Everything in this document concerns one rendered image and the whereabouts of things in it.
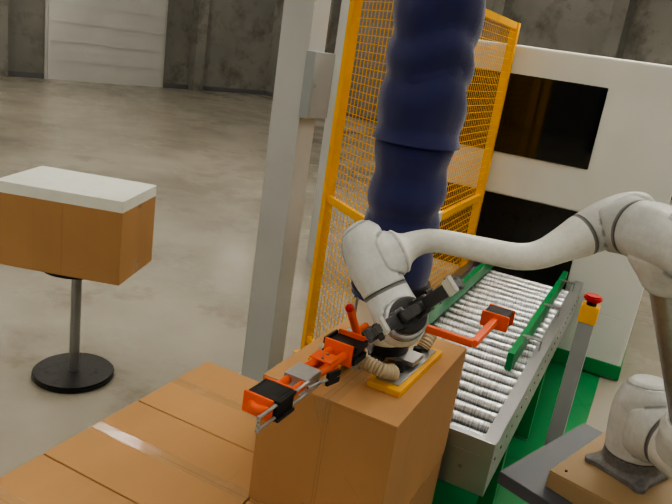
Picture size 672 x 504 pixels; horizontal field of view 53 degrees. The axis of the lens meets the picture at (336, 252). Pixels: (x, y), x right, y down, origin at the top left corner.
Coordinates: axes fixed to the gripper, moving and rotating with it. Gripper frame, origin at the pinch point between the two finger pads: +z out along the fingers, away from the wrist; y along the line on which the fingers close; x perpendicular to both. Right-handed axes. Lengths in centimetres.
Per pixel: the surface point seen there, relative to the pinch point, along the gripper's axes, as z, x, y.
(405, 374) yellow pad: -78, -11, 1
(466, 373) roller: -182, -27, -32
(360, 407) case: -63, -12, 16
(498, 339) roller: -225, -24, -62
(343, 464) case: -70, -22, 28
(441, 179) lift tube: -57, 28, -32
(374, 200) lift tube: -60, 33, -14
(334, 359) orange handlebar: -52, 1, 16
